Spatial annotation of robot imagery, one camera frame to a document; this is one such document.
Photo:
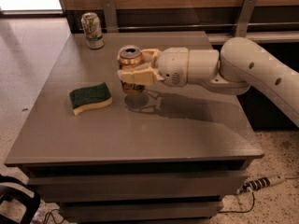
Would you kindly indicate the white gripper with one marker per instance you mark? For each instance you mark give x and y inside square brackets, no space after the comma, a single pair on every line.
[172,65]

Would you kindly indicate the orange soda can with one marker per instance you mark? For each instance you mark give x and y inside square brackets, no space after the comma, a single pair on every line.
[130,56]

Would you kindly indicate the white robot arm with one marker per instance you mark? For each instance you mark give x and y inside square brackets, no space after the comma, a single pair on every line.
[237,66]

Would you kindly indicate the green yellow sponge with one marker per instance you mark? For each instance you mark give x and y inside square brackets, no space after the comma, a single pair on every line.
[89,98]

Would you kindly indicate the white green soda can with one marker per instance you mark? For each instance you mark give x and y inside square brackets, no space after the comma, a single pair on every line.
[92,30]

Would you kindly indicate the grey drawer cabinet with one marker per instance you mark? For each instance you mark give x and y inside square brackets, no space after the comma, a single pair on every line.
[162,130]

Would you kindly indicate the upper grey drawer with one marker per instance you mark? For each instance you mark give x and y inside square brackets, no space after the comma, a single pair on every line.
[101,188]

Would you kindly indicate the grey drawer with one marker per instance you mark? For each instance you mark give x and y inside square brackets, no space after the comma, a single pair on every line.
[101,188]
[140,212]

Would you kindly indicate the white power strip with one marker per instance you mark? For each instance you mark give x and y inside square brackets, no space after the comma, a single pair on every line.
[261,183]

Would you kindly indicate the lower grey drawer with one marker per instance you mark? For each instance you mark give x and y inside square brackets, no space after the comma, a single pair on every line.
[140,212]

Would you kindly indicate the black chair part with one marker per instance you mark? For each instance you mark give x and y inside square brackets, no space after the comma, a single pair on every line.
[7,193]

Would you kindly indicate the left metal bracket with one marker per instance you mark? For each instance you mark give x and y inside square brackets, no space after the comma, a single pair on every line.
[110,14]

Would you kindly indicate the metal bracket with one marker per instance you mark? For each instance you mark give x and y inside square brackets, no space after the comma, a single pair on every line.
[110,14]
[242,21]

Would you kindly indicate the right metal bracket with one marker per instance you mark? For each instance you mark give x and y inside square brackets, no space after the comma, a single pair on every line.
[242,21]

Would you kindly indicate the metal rail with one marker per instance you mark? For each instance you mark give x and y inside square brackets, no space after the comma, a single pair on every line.
[208,28]

